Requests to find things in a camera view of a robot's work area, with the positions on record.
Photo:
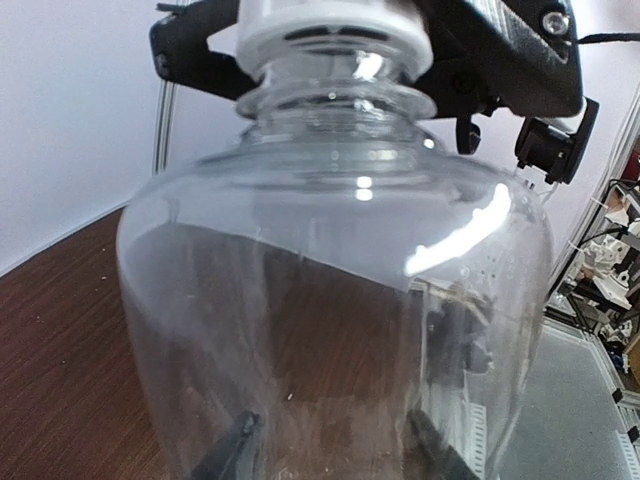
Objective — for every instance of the clear plastic bottle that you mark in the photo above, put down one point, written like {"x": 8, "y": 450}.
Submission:
{"x": 331, "y": 273}

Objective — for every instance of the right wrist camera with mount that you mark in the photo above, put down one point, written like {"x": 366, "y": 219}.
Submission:
{"x": 556, "y": 146}

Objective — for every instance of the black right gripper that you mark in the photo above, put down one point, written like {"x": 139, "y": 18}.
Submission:
{"x": 488, "y": 55}

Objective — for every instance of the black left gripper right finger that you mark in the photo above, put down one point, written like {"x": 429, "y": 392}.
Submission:
{"x": 429, "y": 455}

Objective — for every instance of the left aluminium frame post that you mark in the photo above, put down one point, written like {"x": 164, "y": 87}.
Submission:
{"x": 164, "y": 117}

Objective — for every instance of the white bottle cap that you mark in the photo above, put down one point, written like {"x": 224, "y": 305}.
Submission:
{"x": 266, "y": 29}

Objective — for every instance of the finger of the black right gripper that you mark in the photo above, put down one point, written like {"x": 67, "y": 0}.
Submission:
{"x": 180, "y": 50}

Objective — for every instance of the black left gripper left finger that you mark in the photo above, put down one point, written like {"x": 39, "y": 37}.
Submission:
{"x": 236, "y": 454}

